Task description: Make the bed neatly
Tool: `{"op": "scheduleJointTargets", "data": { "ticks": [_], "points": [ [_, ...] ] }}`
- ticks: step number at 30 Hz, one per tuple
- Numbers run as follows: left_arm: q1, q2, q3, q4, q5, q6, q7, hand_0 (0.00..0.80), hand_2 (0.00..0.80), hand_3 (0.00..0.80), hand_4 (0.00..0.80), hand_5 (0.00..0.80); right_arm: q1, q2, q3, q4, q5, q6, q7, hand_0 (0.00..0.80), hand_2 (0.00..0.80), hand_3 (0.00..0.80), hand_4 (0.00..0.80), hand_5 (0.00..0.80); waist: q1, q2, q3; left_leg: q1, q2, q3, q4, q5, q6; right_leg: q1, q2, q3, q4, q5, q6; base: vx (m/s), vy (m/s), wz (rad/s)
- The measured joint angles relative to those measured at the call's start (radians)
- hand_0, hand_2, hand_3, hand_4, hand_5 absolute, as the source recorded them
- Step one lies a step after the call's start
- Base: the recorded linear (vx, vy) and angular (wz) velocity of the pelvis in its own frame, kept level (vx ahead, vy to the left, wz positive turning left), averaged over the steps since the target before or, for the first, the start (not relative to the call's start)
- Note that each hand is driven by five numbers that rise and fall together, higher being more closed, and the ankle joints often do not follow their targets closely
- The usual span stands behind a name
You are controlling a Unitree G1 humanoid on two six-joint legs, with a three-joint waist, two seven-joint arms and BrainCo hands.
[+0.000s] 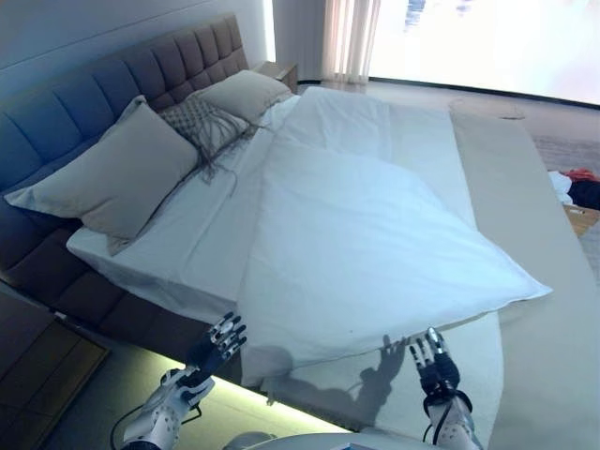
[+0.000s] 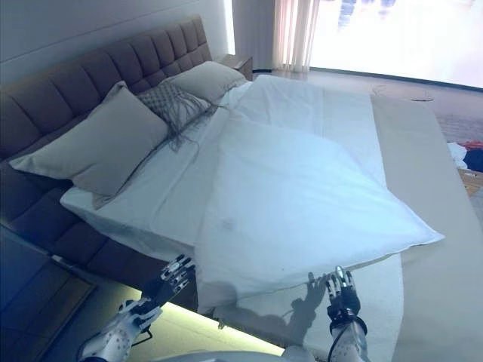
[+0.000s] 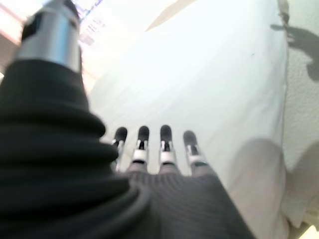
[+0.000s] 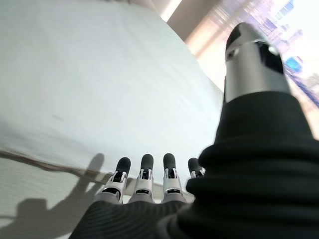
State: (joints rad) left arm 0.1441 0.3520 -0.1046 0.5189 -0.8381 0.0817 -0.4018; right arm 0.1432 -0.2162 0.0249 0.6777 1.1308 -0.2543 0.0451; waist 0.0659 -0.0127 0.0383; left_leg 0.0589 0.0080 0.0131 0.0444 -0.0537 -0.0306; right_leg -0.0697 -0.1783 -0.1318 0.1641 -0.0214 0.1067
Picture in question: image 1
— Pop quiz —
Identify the under-bed light strip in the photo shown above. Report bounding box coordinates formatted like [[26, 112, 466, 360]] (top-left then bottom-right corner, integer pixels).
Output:
[[110, 349, 362, 435]]

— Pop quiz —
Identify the small wooden nightstand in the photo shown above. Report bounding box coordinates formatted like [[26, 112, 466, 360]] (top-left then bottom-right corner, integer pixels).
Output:
[[255, 60, 299, 93]]

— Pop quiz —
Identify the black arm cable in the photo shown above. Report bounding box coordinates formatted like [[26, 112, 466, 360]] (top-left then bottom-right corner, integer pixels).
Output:
[[420, 396, 454, 446], [110, 405, 144, 442]]

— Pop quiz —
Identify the red garment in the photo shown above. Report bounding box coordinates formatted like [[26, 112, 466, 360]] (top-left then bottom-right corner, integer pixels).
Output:
[[564, 168, 600, 184]]

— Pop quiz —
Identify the large wooden nightstand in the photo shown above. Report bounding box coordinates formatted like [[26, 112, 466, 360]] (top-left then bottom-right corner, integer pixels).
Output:
[[0, 278, 112, 435]]

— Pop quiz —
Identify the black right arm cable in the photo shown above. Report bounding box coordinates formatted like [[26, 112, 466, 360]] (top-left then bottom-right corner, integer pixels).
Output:
[[420, 396, 454, 446]]

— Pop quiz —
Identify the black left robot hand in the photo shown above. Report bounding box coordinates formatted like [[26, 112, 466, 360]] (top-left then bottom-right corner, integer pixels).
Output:
[[187, 311, 248, 376]]

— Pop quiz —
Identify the beige striped curtain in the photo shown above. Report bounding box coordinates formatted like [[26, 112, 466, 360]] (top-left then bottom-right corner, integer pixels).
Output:
[[321, 0, 383, 85]]

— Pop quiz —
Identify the large beige pillow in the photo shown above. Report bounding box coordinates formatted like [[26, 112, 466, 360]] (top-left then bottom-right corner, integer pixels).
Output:
[[3, 95, 201, 257]]

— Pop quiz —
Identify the white duvet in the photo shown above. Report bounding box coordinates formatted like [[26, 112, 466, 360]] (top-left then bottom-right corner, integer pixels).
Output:
[[236, 86, 554, 426]]

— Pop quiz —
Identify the dark blue garment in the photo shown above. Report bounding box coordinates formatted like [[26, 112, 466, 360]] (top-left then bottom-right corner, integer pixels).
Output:
[[564, 180, 600, 210]]

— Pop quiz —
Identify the small beige pillow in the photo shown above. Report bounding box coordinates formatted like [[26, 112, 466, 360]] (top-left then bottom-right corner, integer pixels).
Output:
[[196, 69, 293, 121]]

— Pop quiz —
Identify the white fitted bed sheet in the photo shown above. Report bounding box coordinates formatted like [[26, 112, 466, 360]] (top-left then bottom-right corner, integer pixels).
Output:
[[65, 93, 301, 320]]

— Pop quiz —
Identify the patterned fringed cushion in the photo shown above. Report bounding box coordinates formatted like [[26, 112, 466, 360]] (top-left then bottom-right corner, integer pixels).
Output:
[[158, 96, 268, 184]]

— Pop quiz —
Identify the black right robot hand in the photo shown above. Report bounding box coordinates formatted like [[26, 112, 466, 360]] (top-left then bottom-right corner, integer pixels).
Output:
[[407, 327, 460, 395]]

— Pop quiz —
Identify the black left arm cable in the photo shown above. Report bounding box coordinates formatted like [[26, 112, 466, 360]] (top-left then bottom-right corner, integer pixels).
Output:
[[110, 405, 144, 442]]

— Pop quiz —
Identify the white garment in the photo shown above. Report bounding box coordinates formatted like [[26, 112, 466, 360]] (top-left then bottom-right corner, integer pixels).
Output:
[[547, 171, 576, 205]]

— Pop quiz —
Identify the brown upholstered bed frame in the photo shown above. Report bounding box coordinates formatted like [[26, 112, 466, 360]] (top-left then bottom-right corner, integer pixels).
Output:
[[0, 13, 249, 376]]

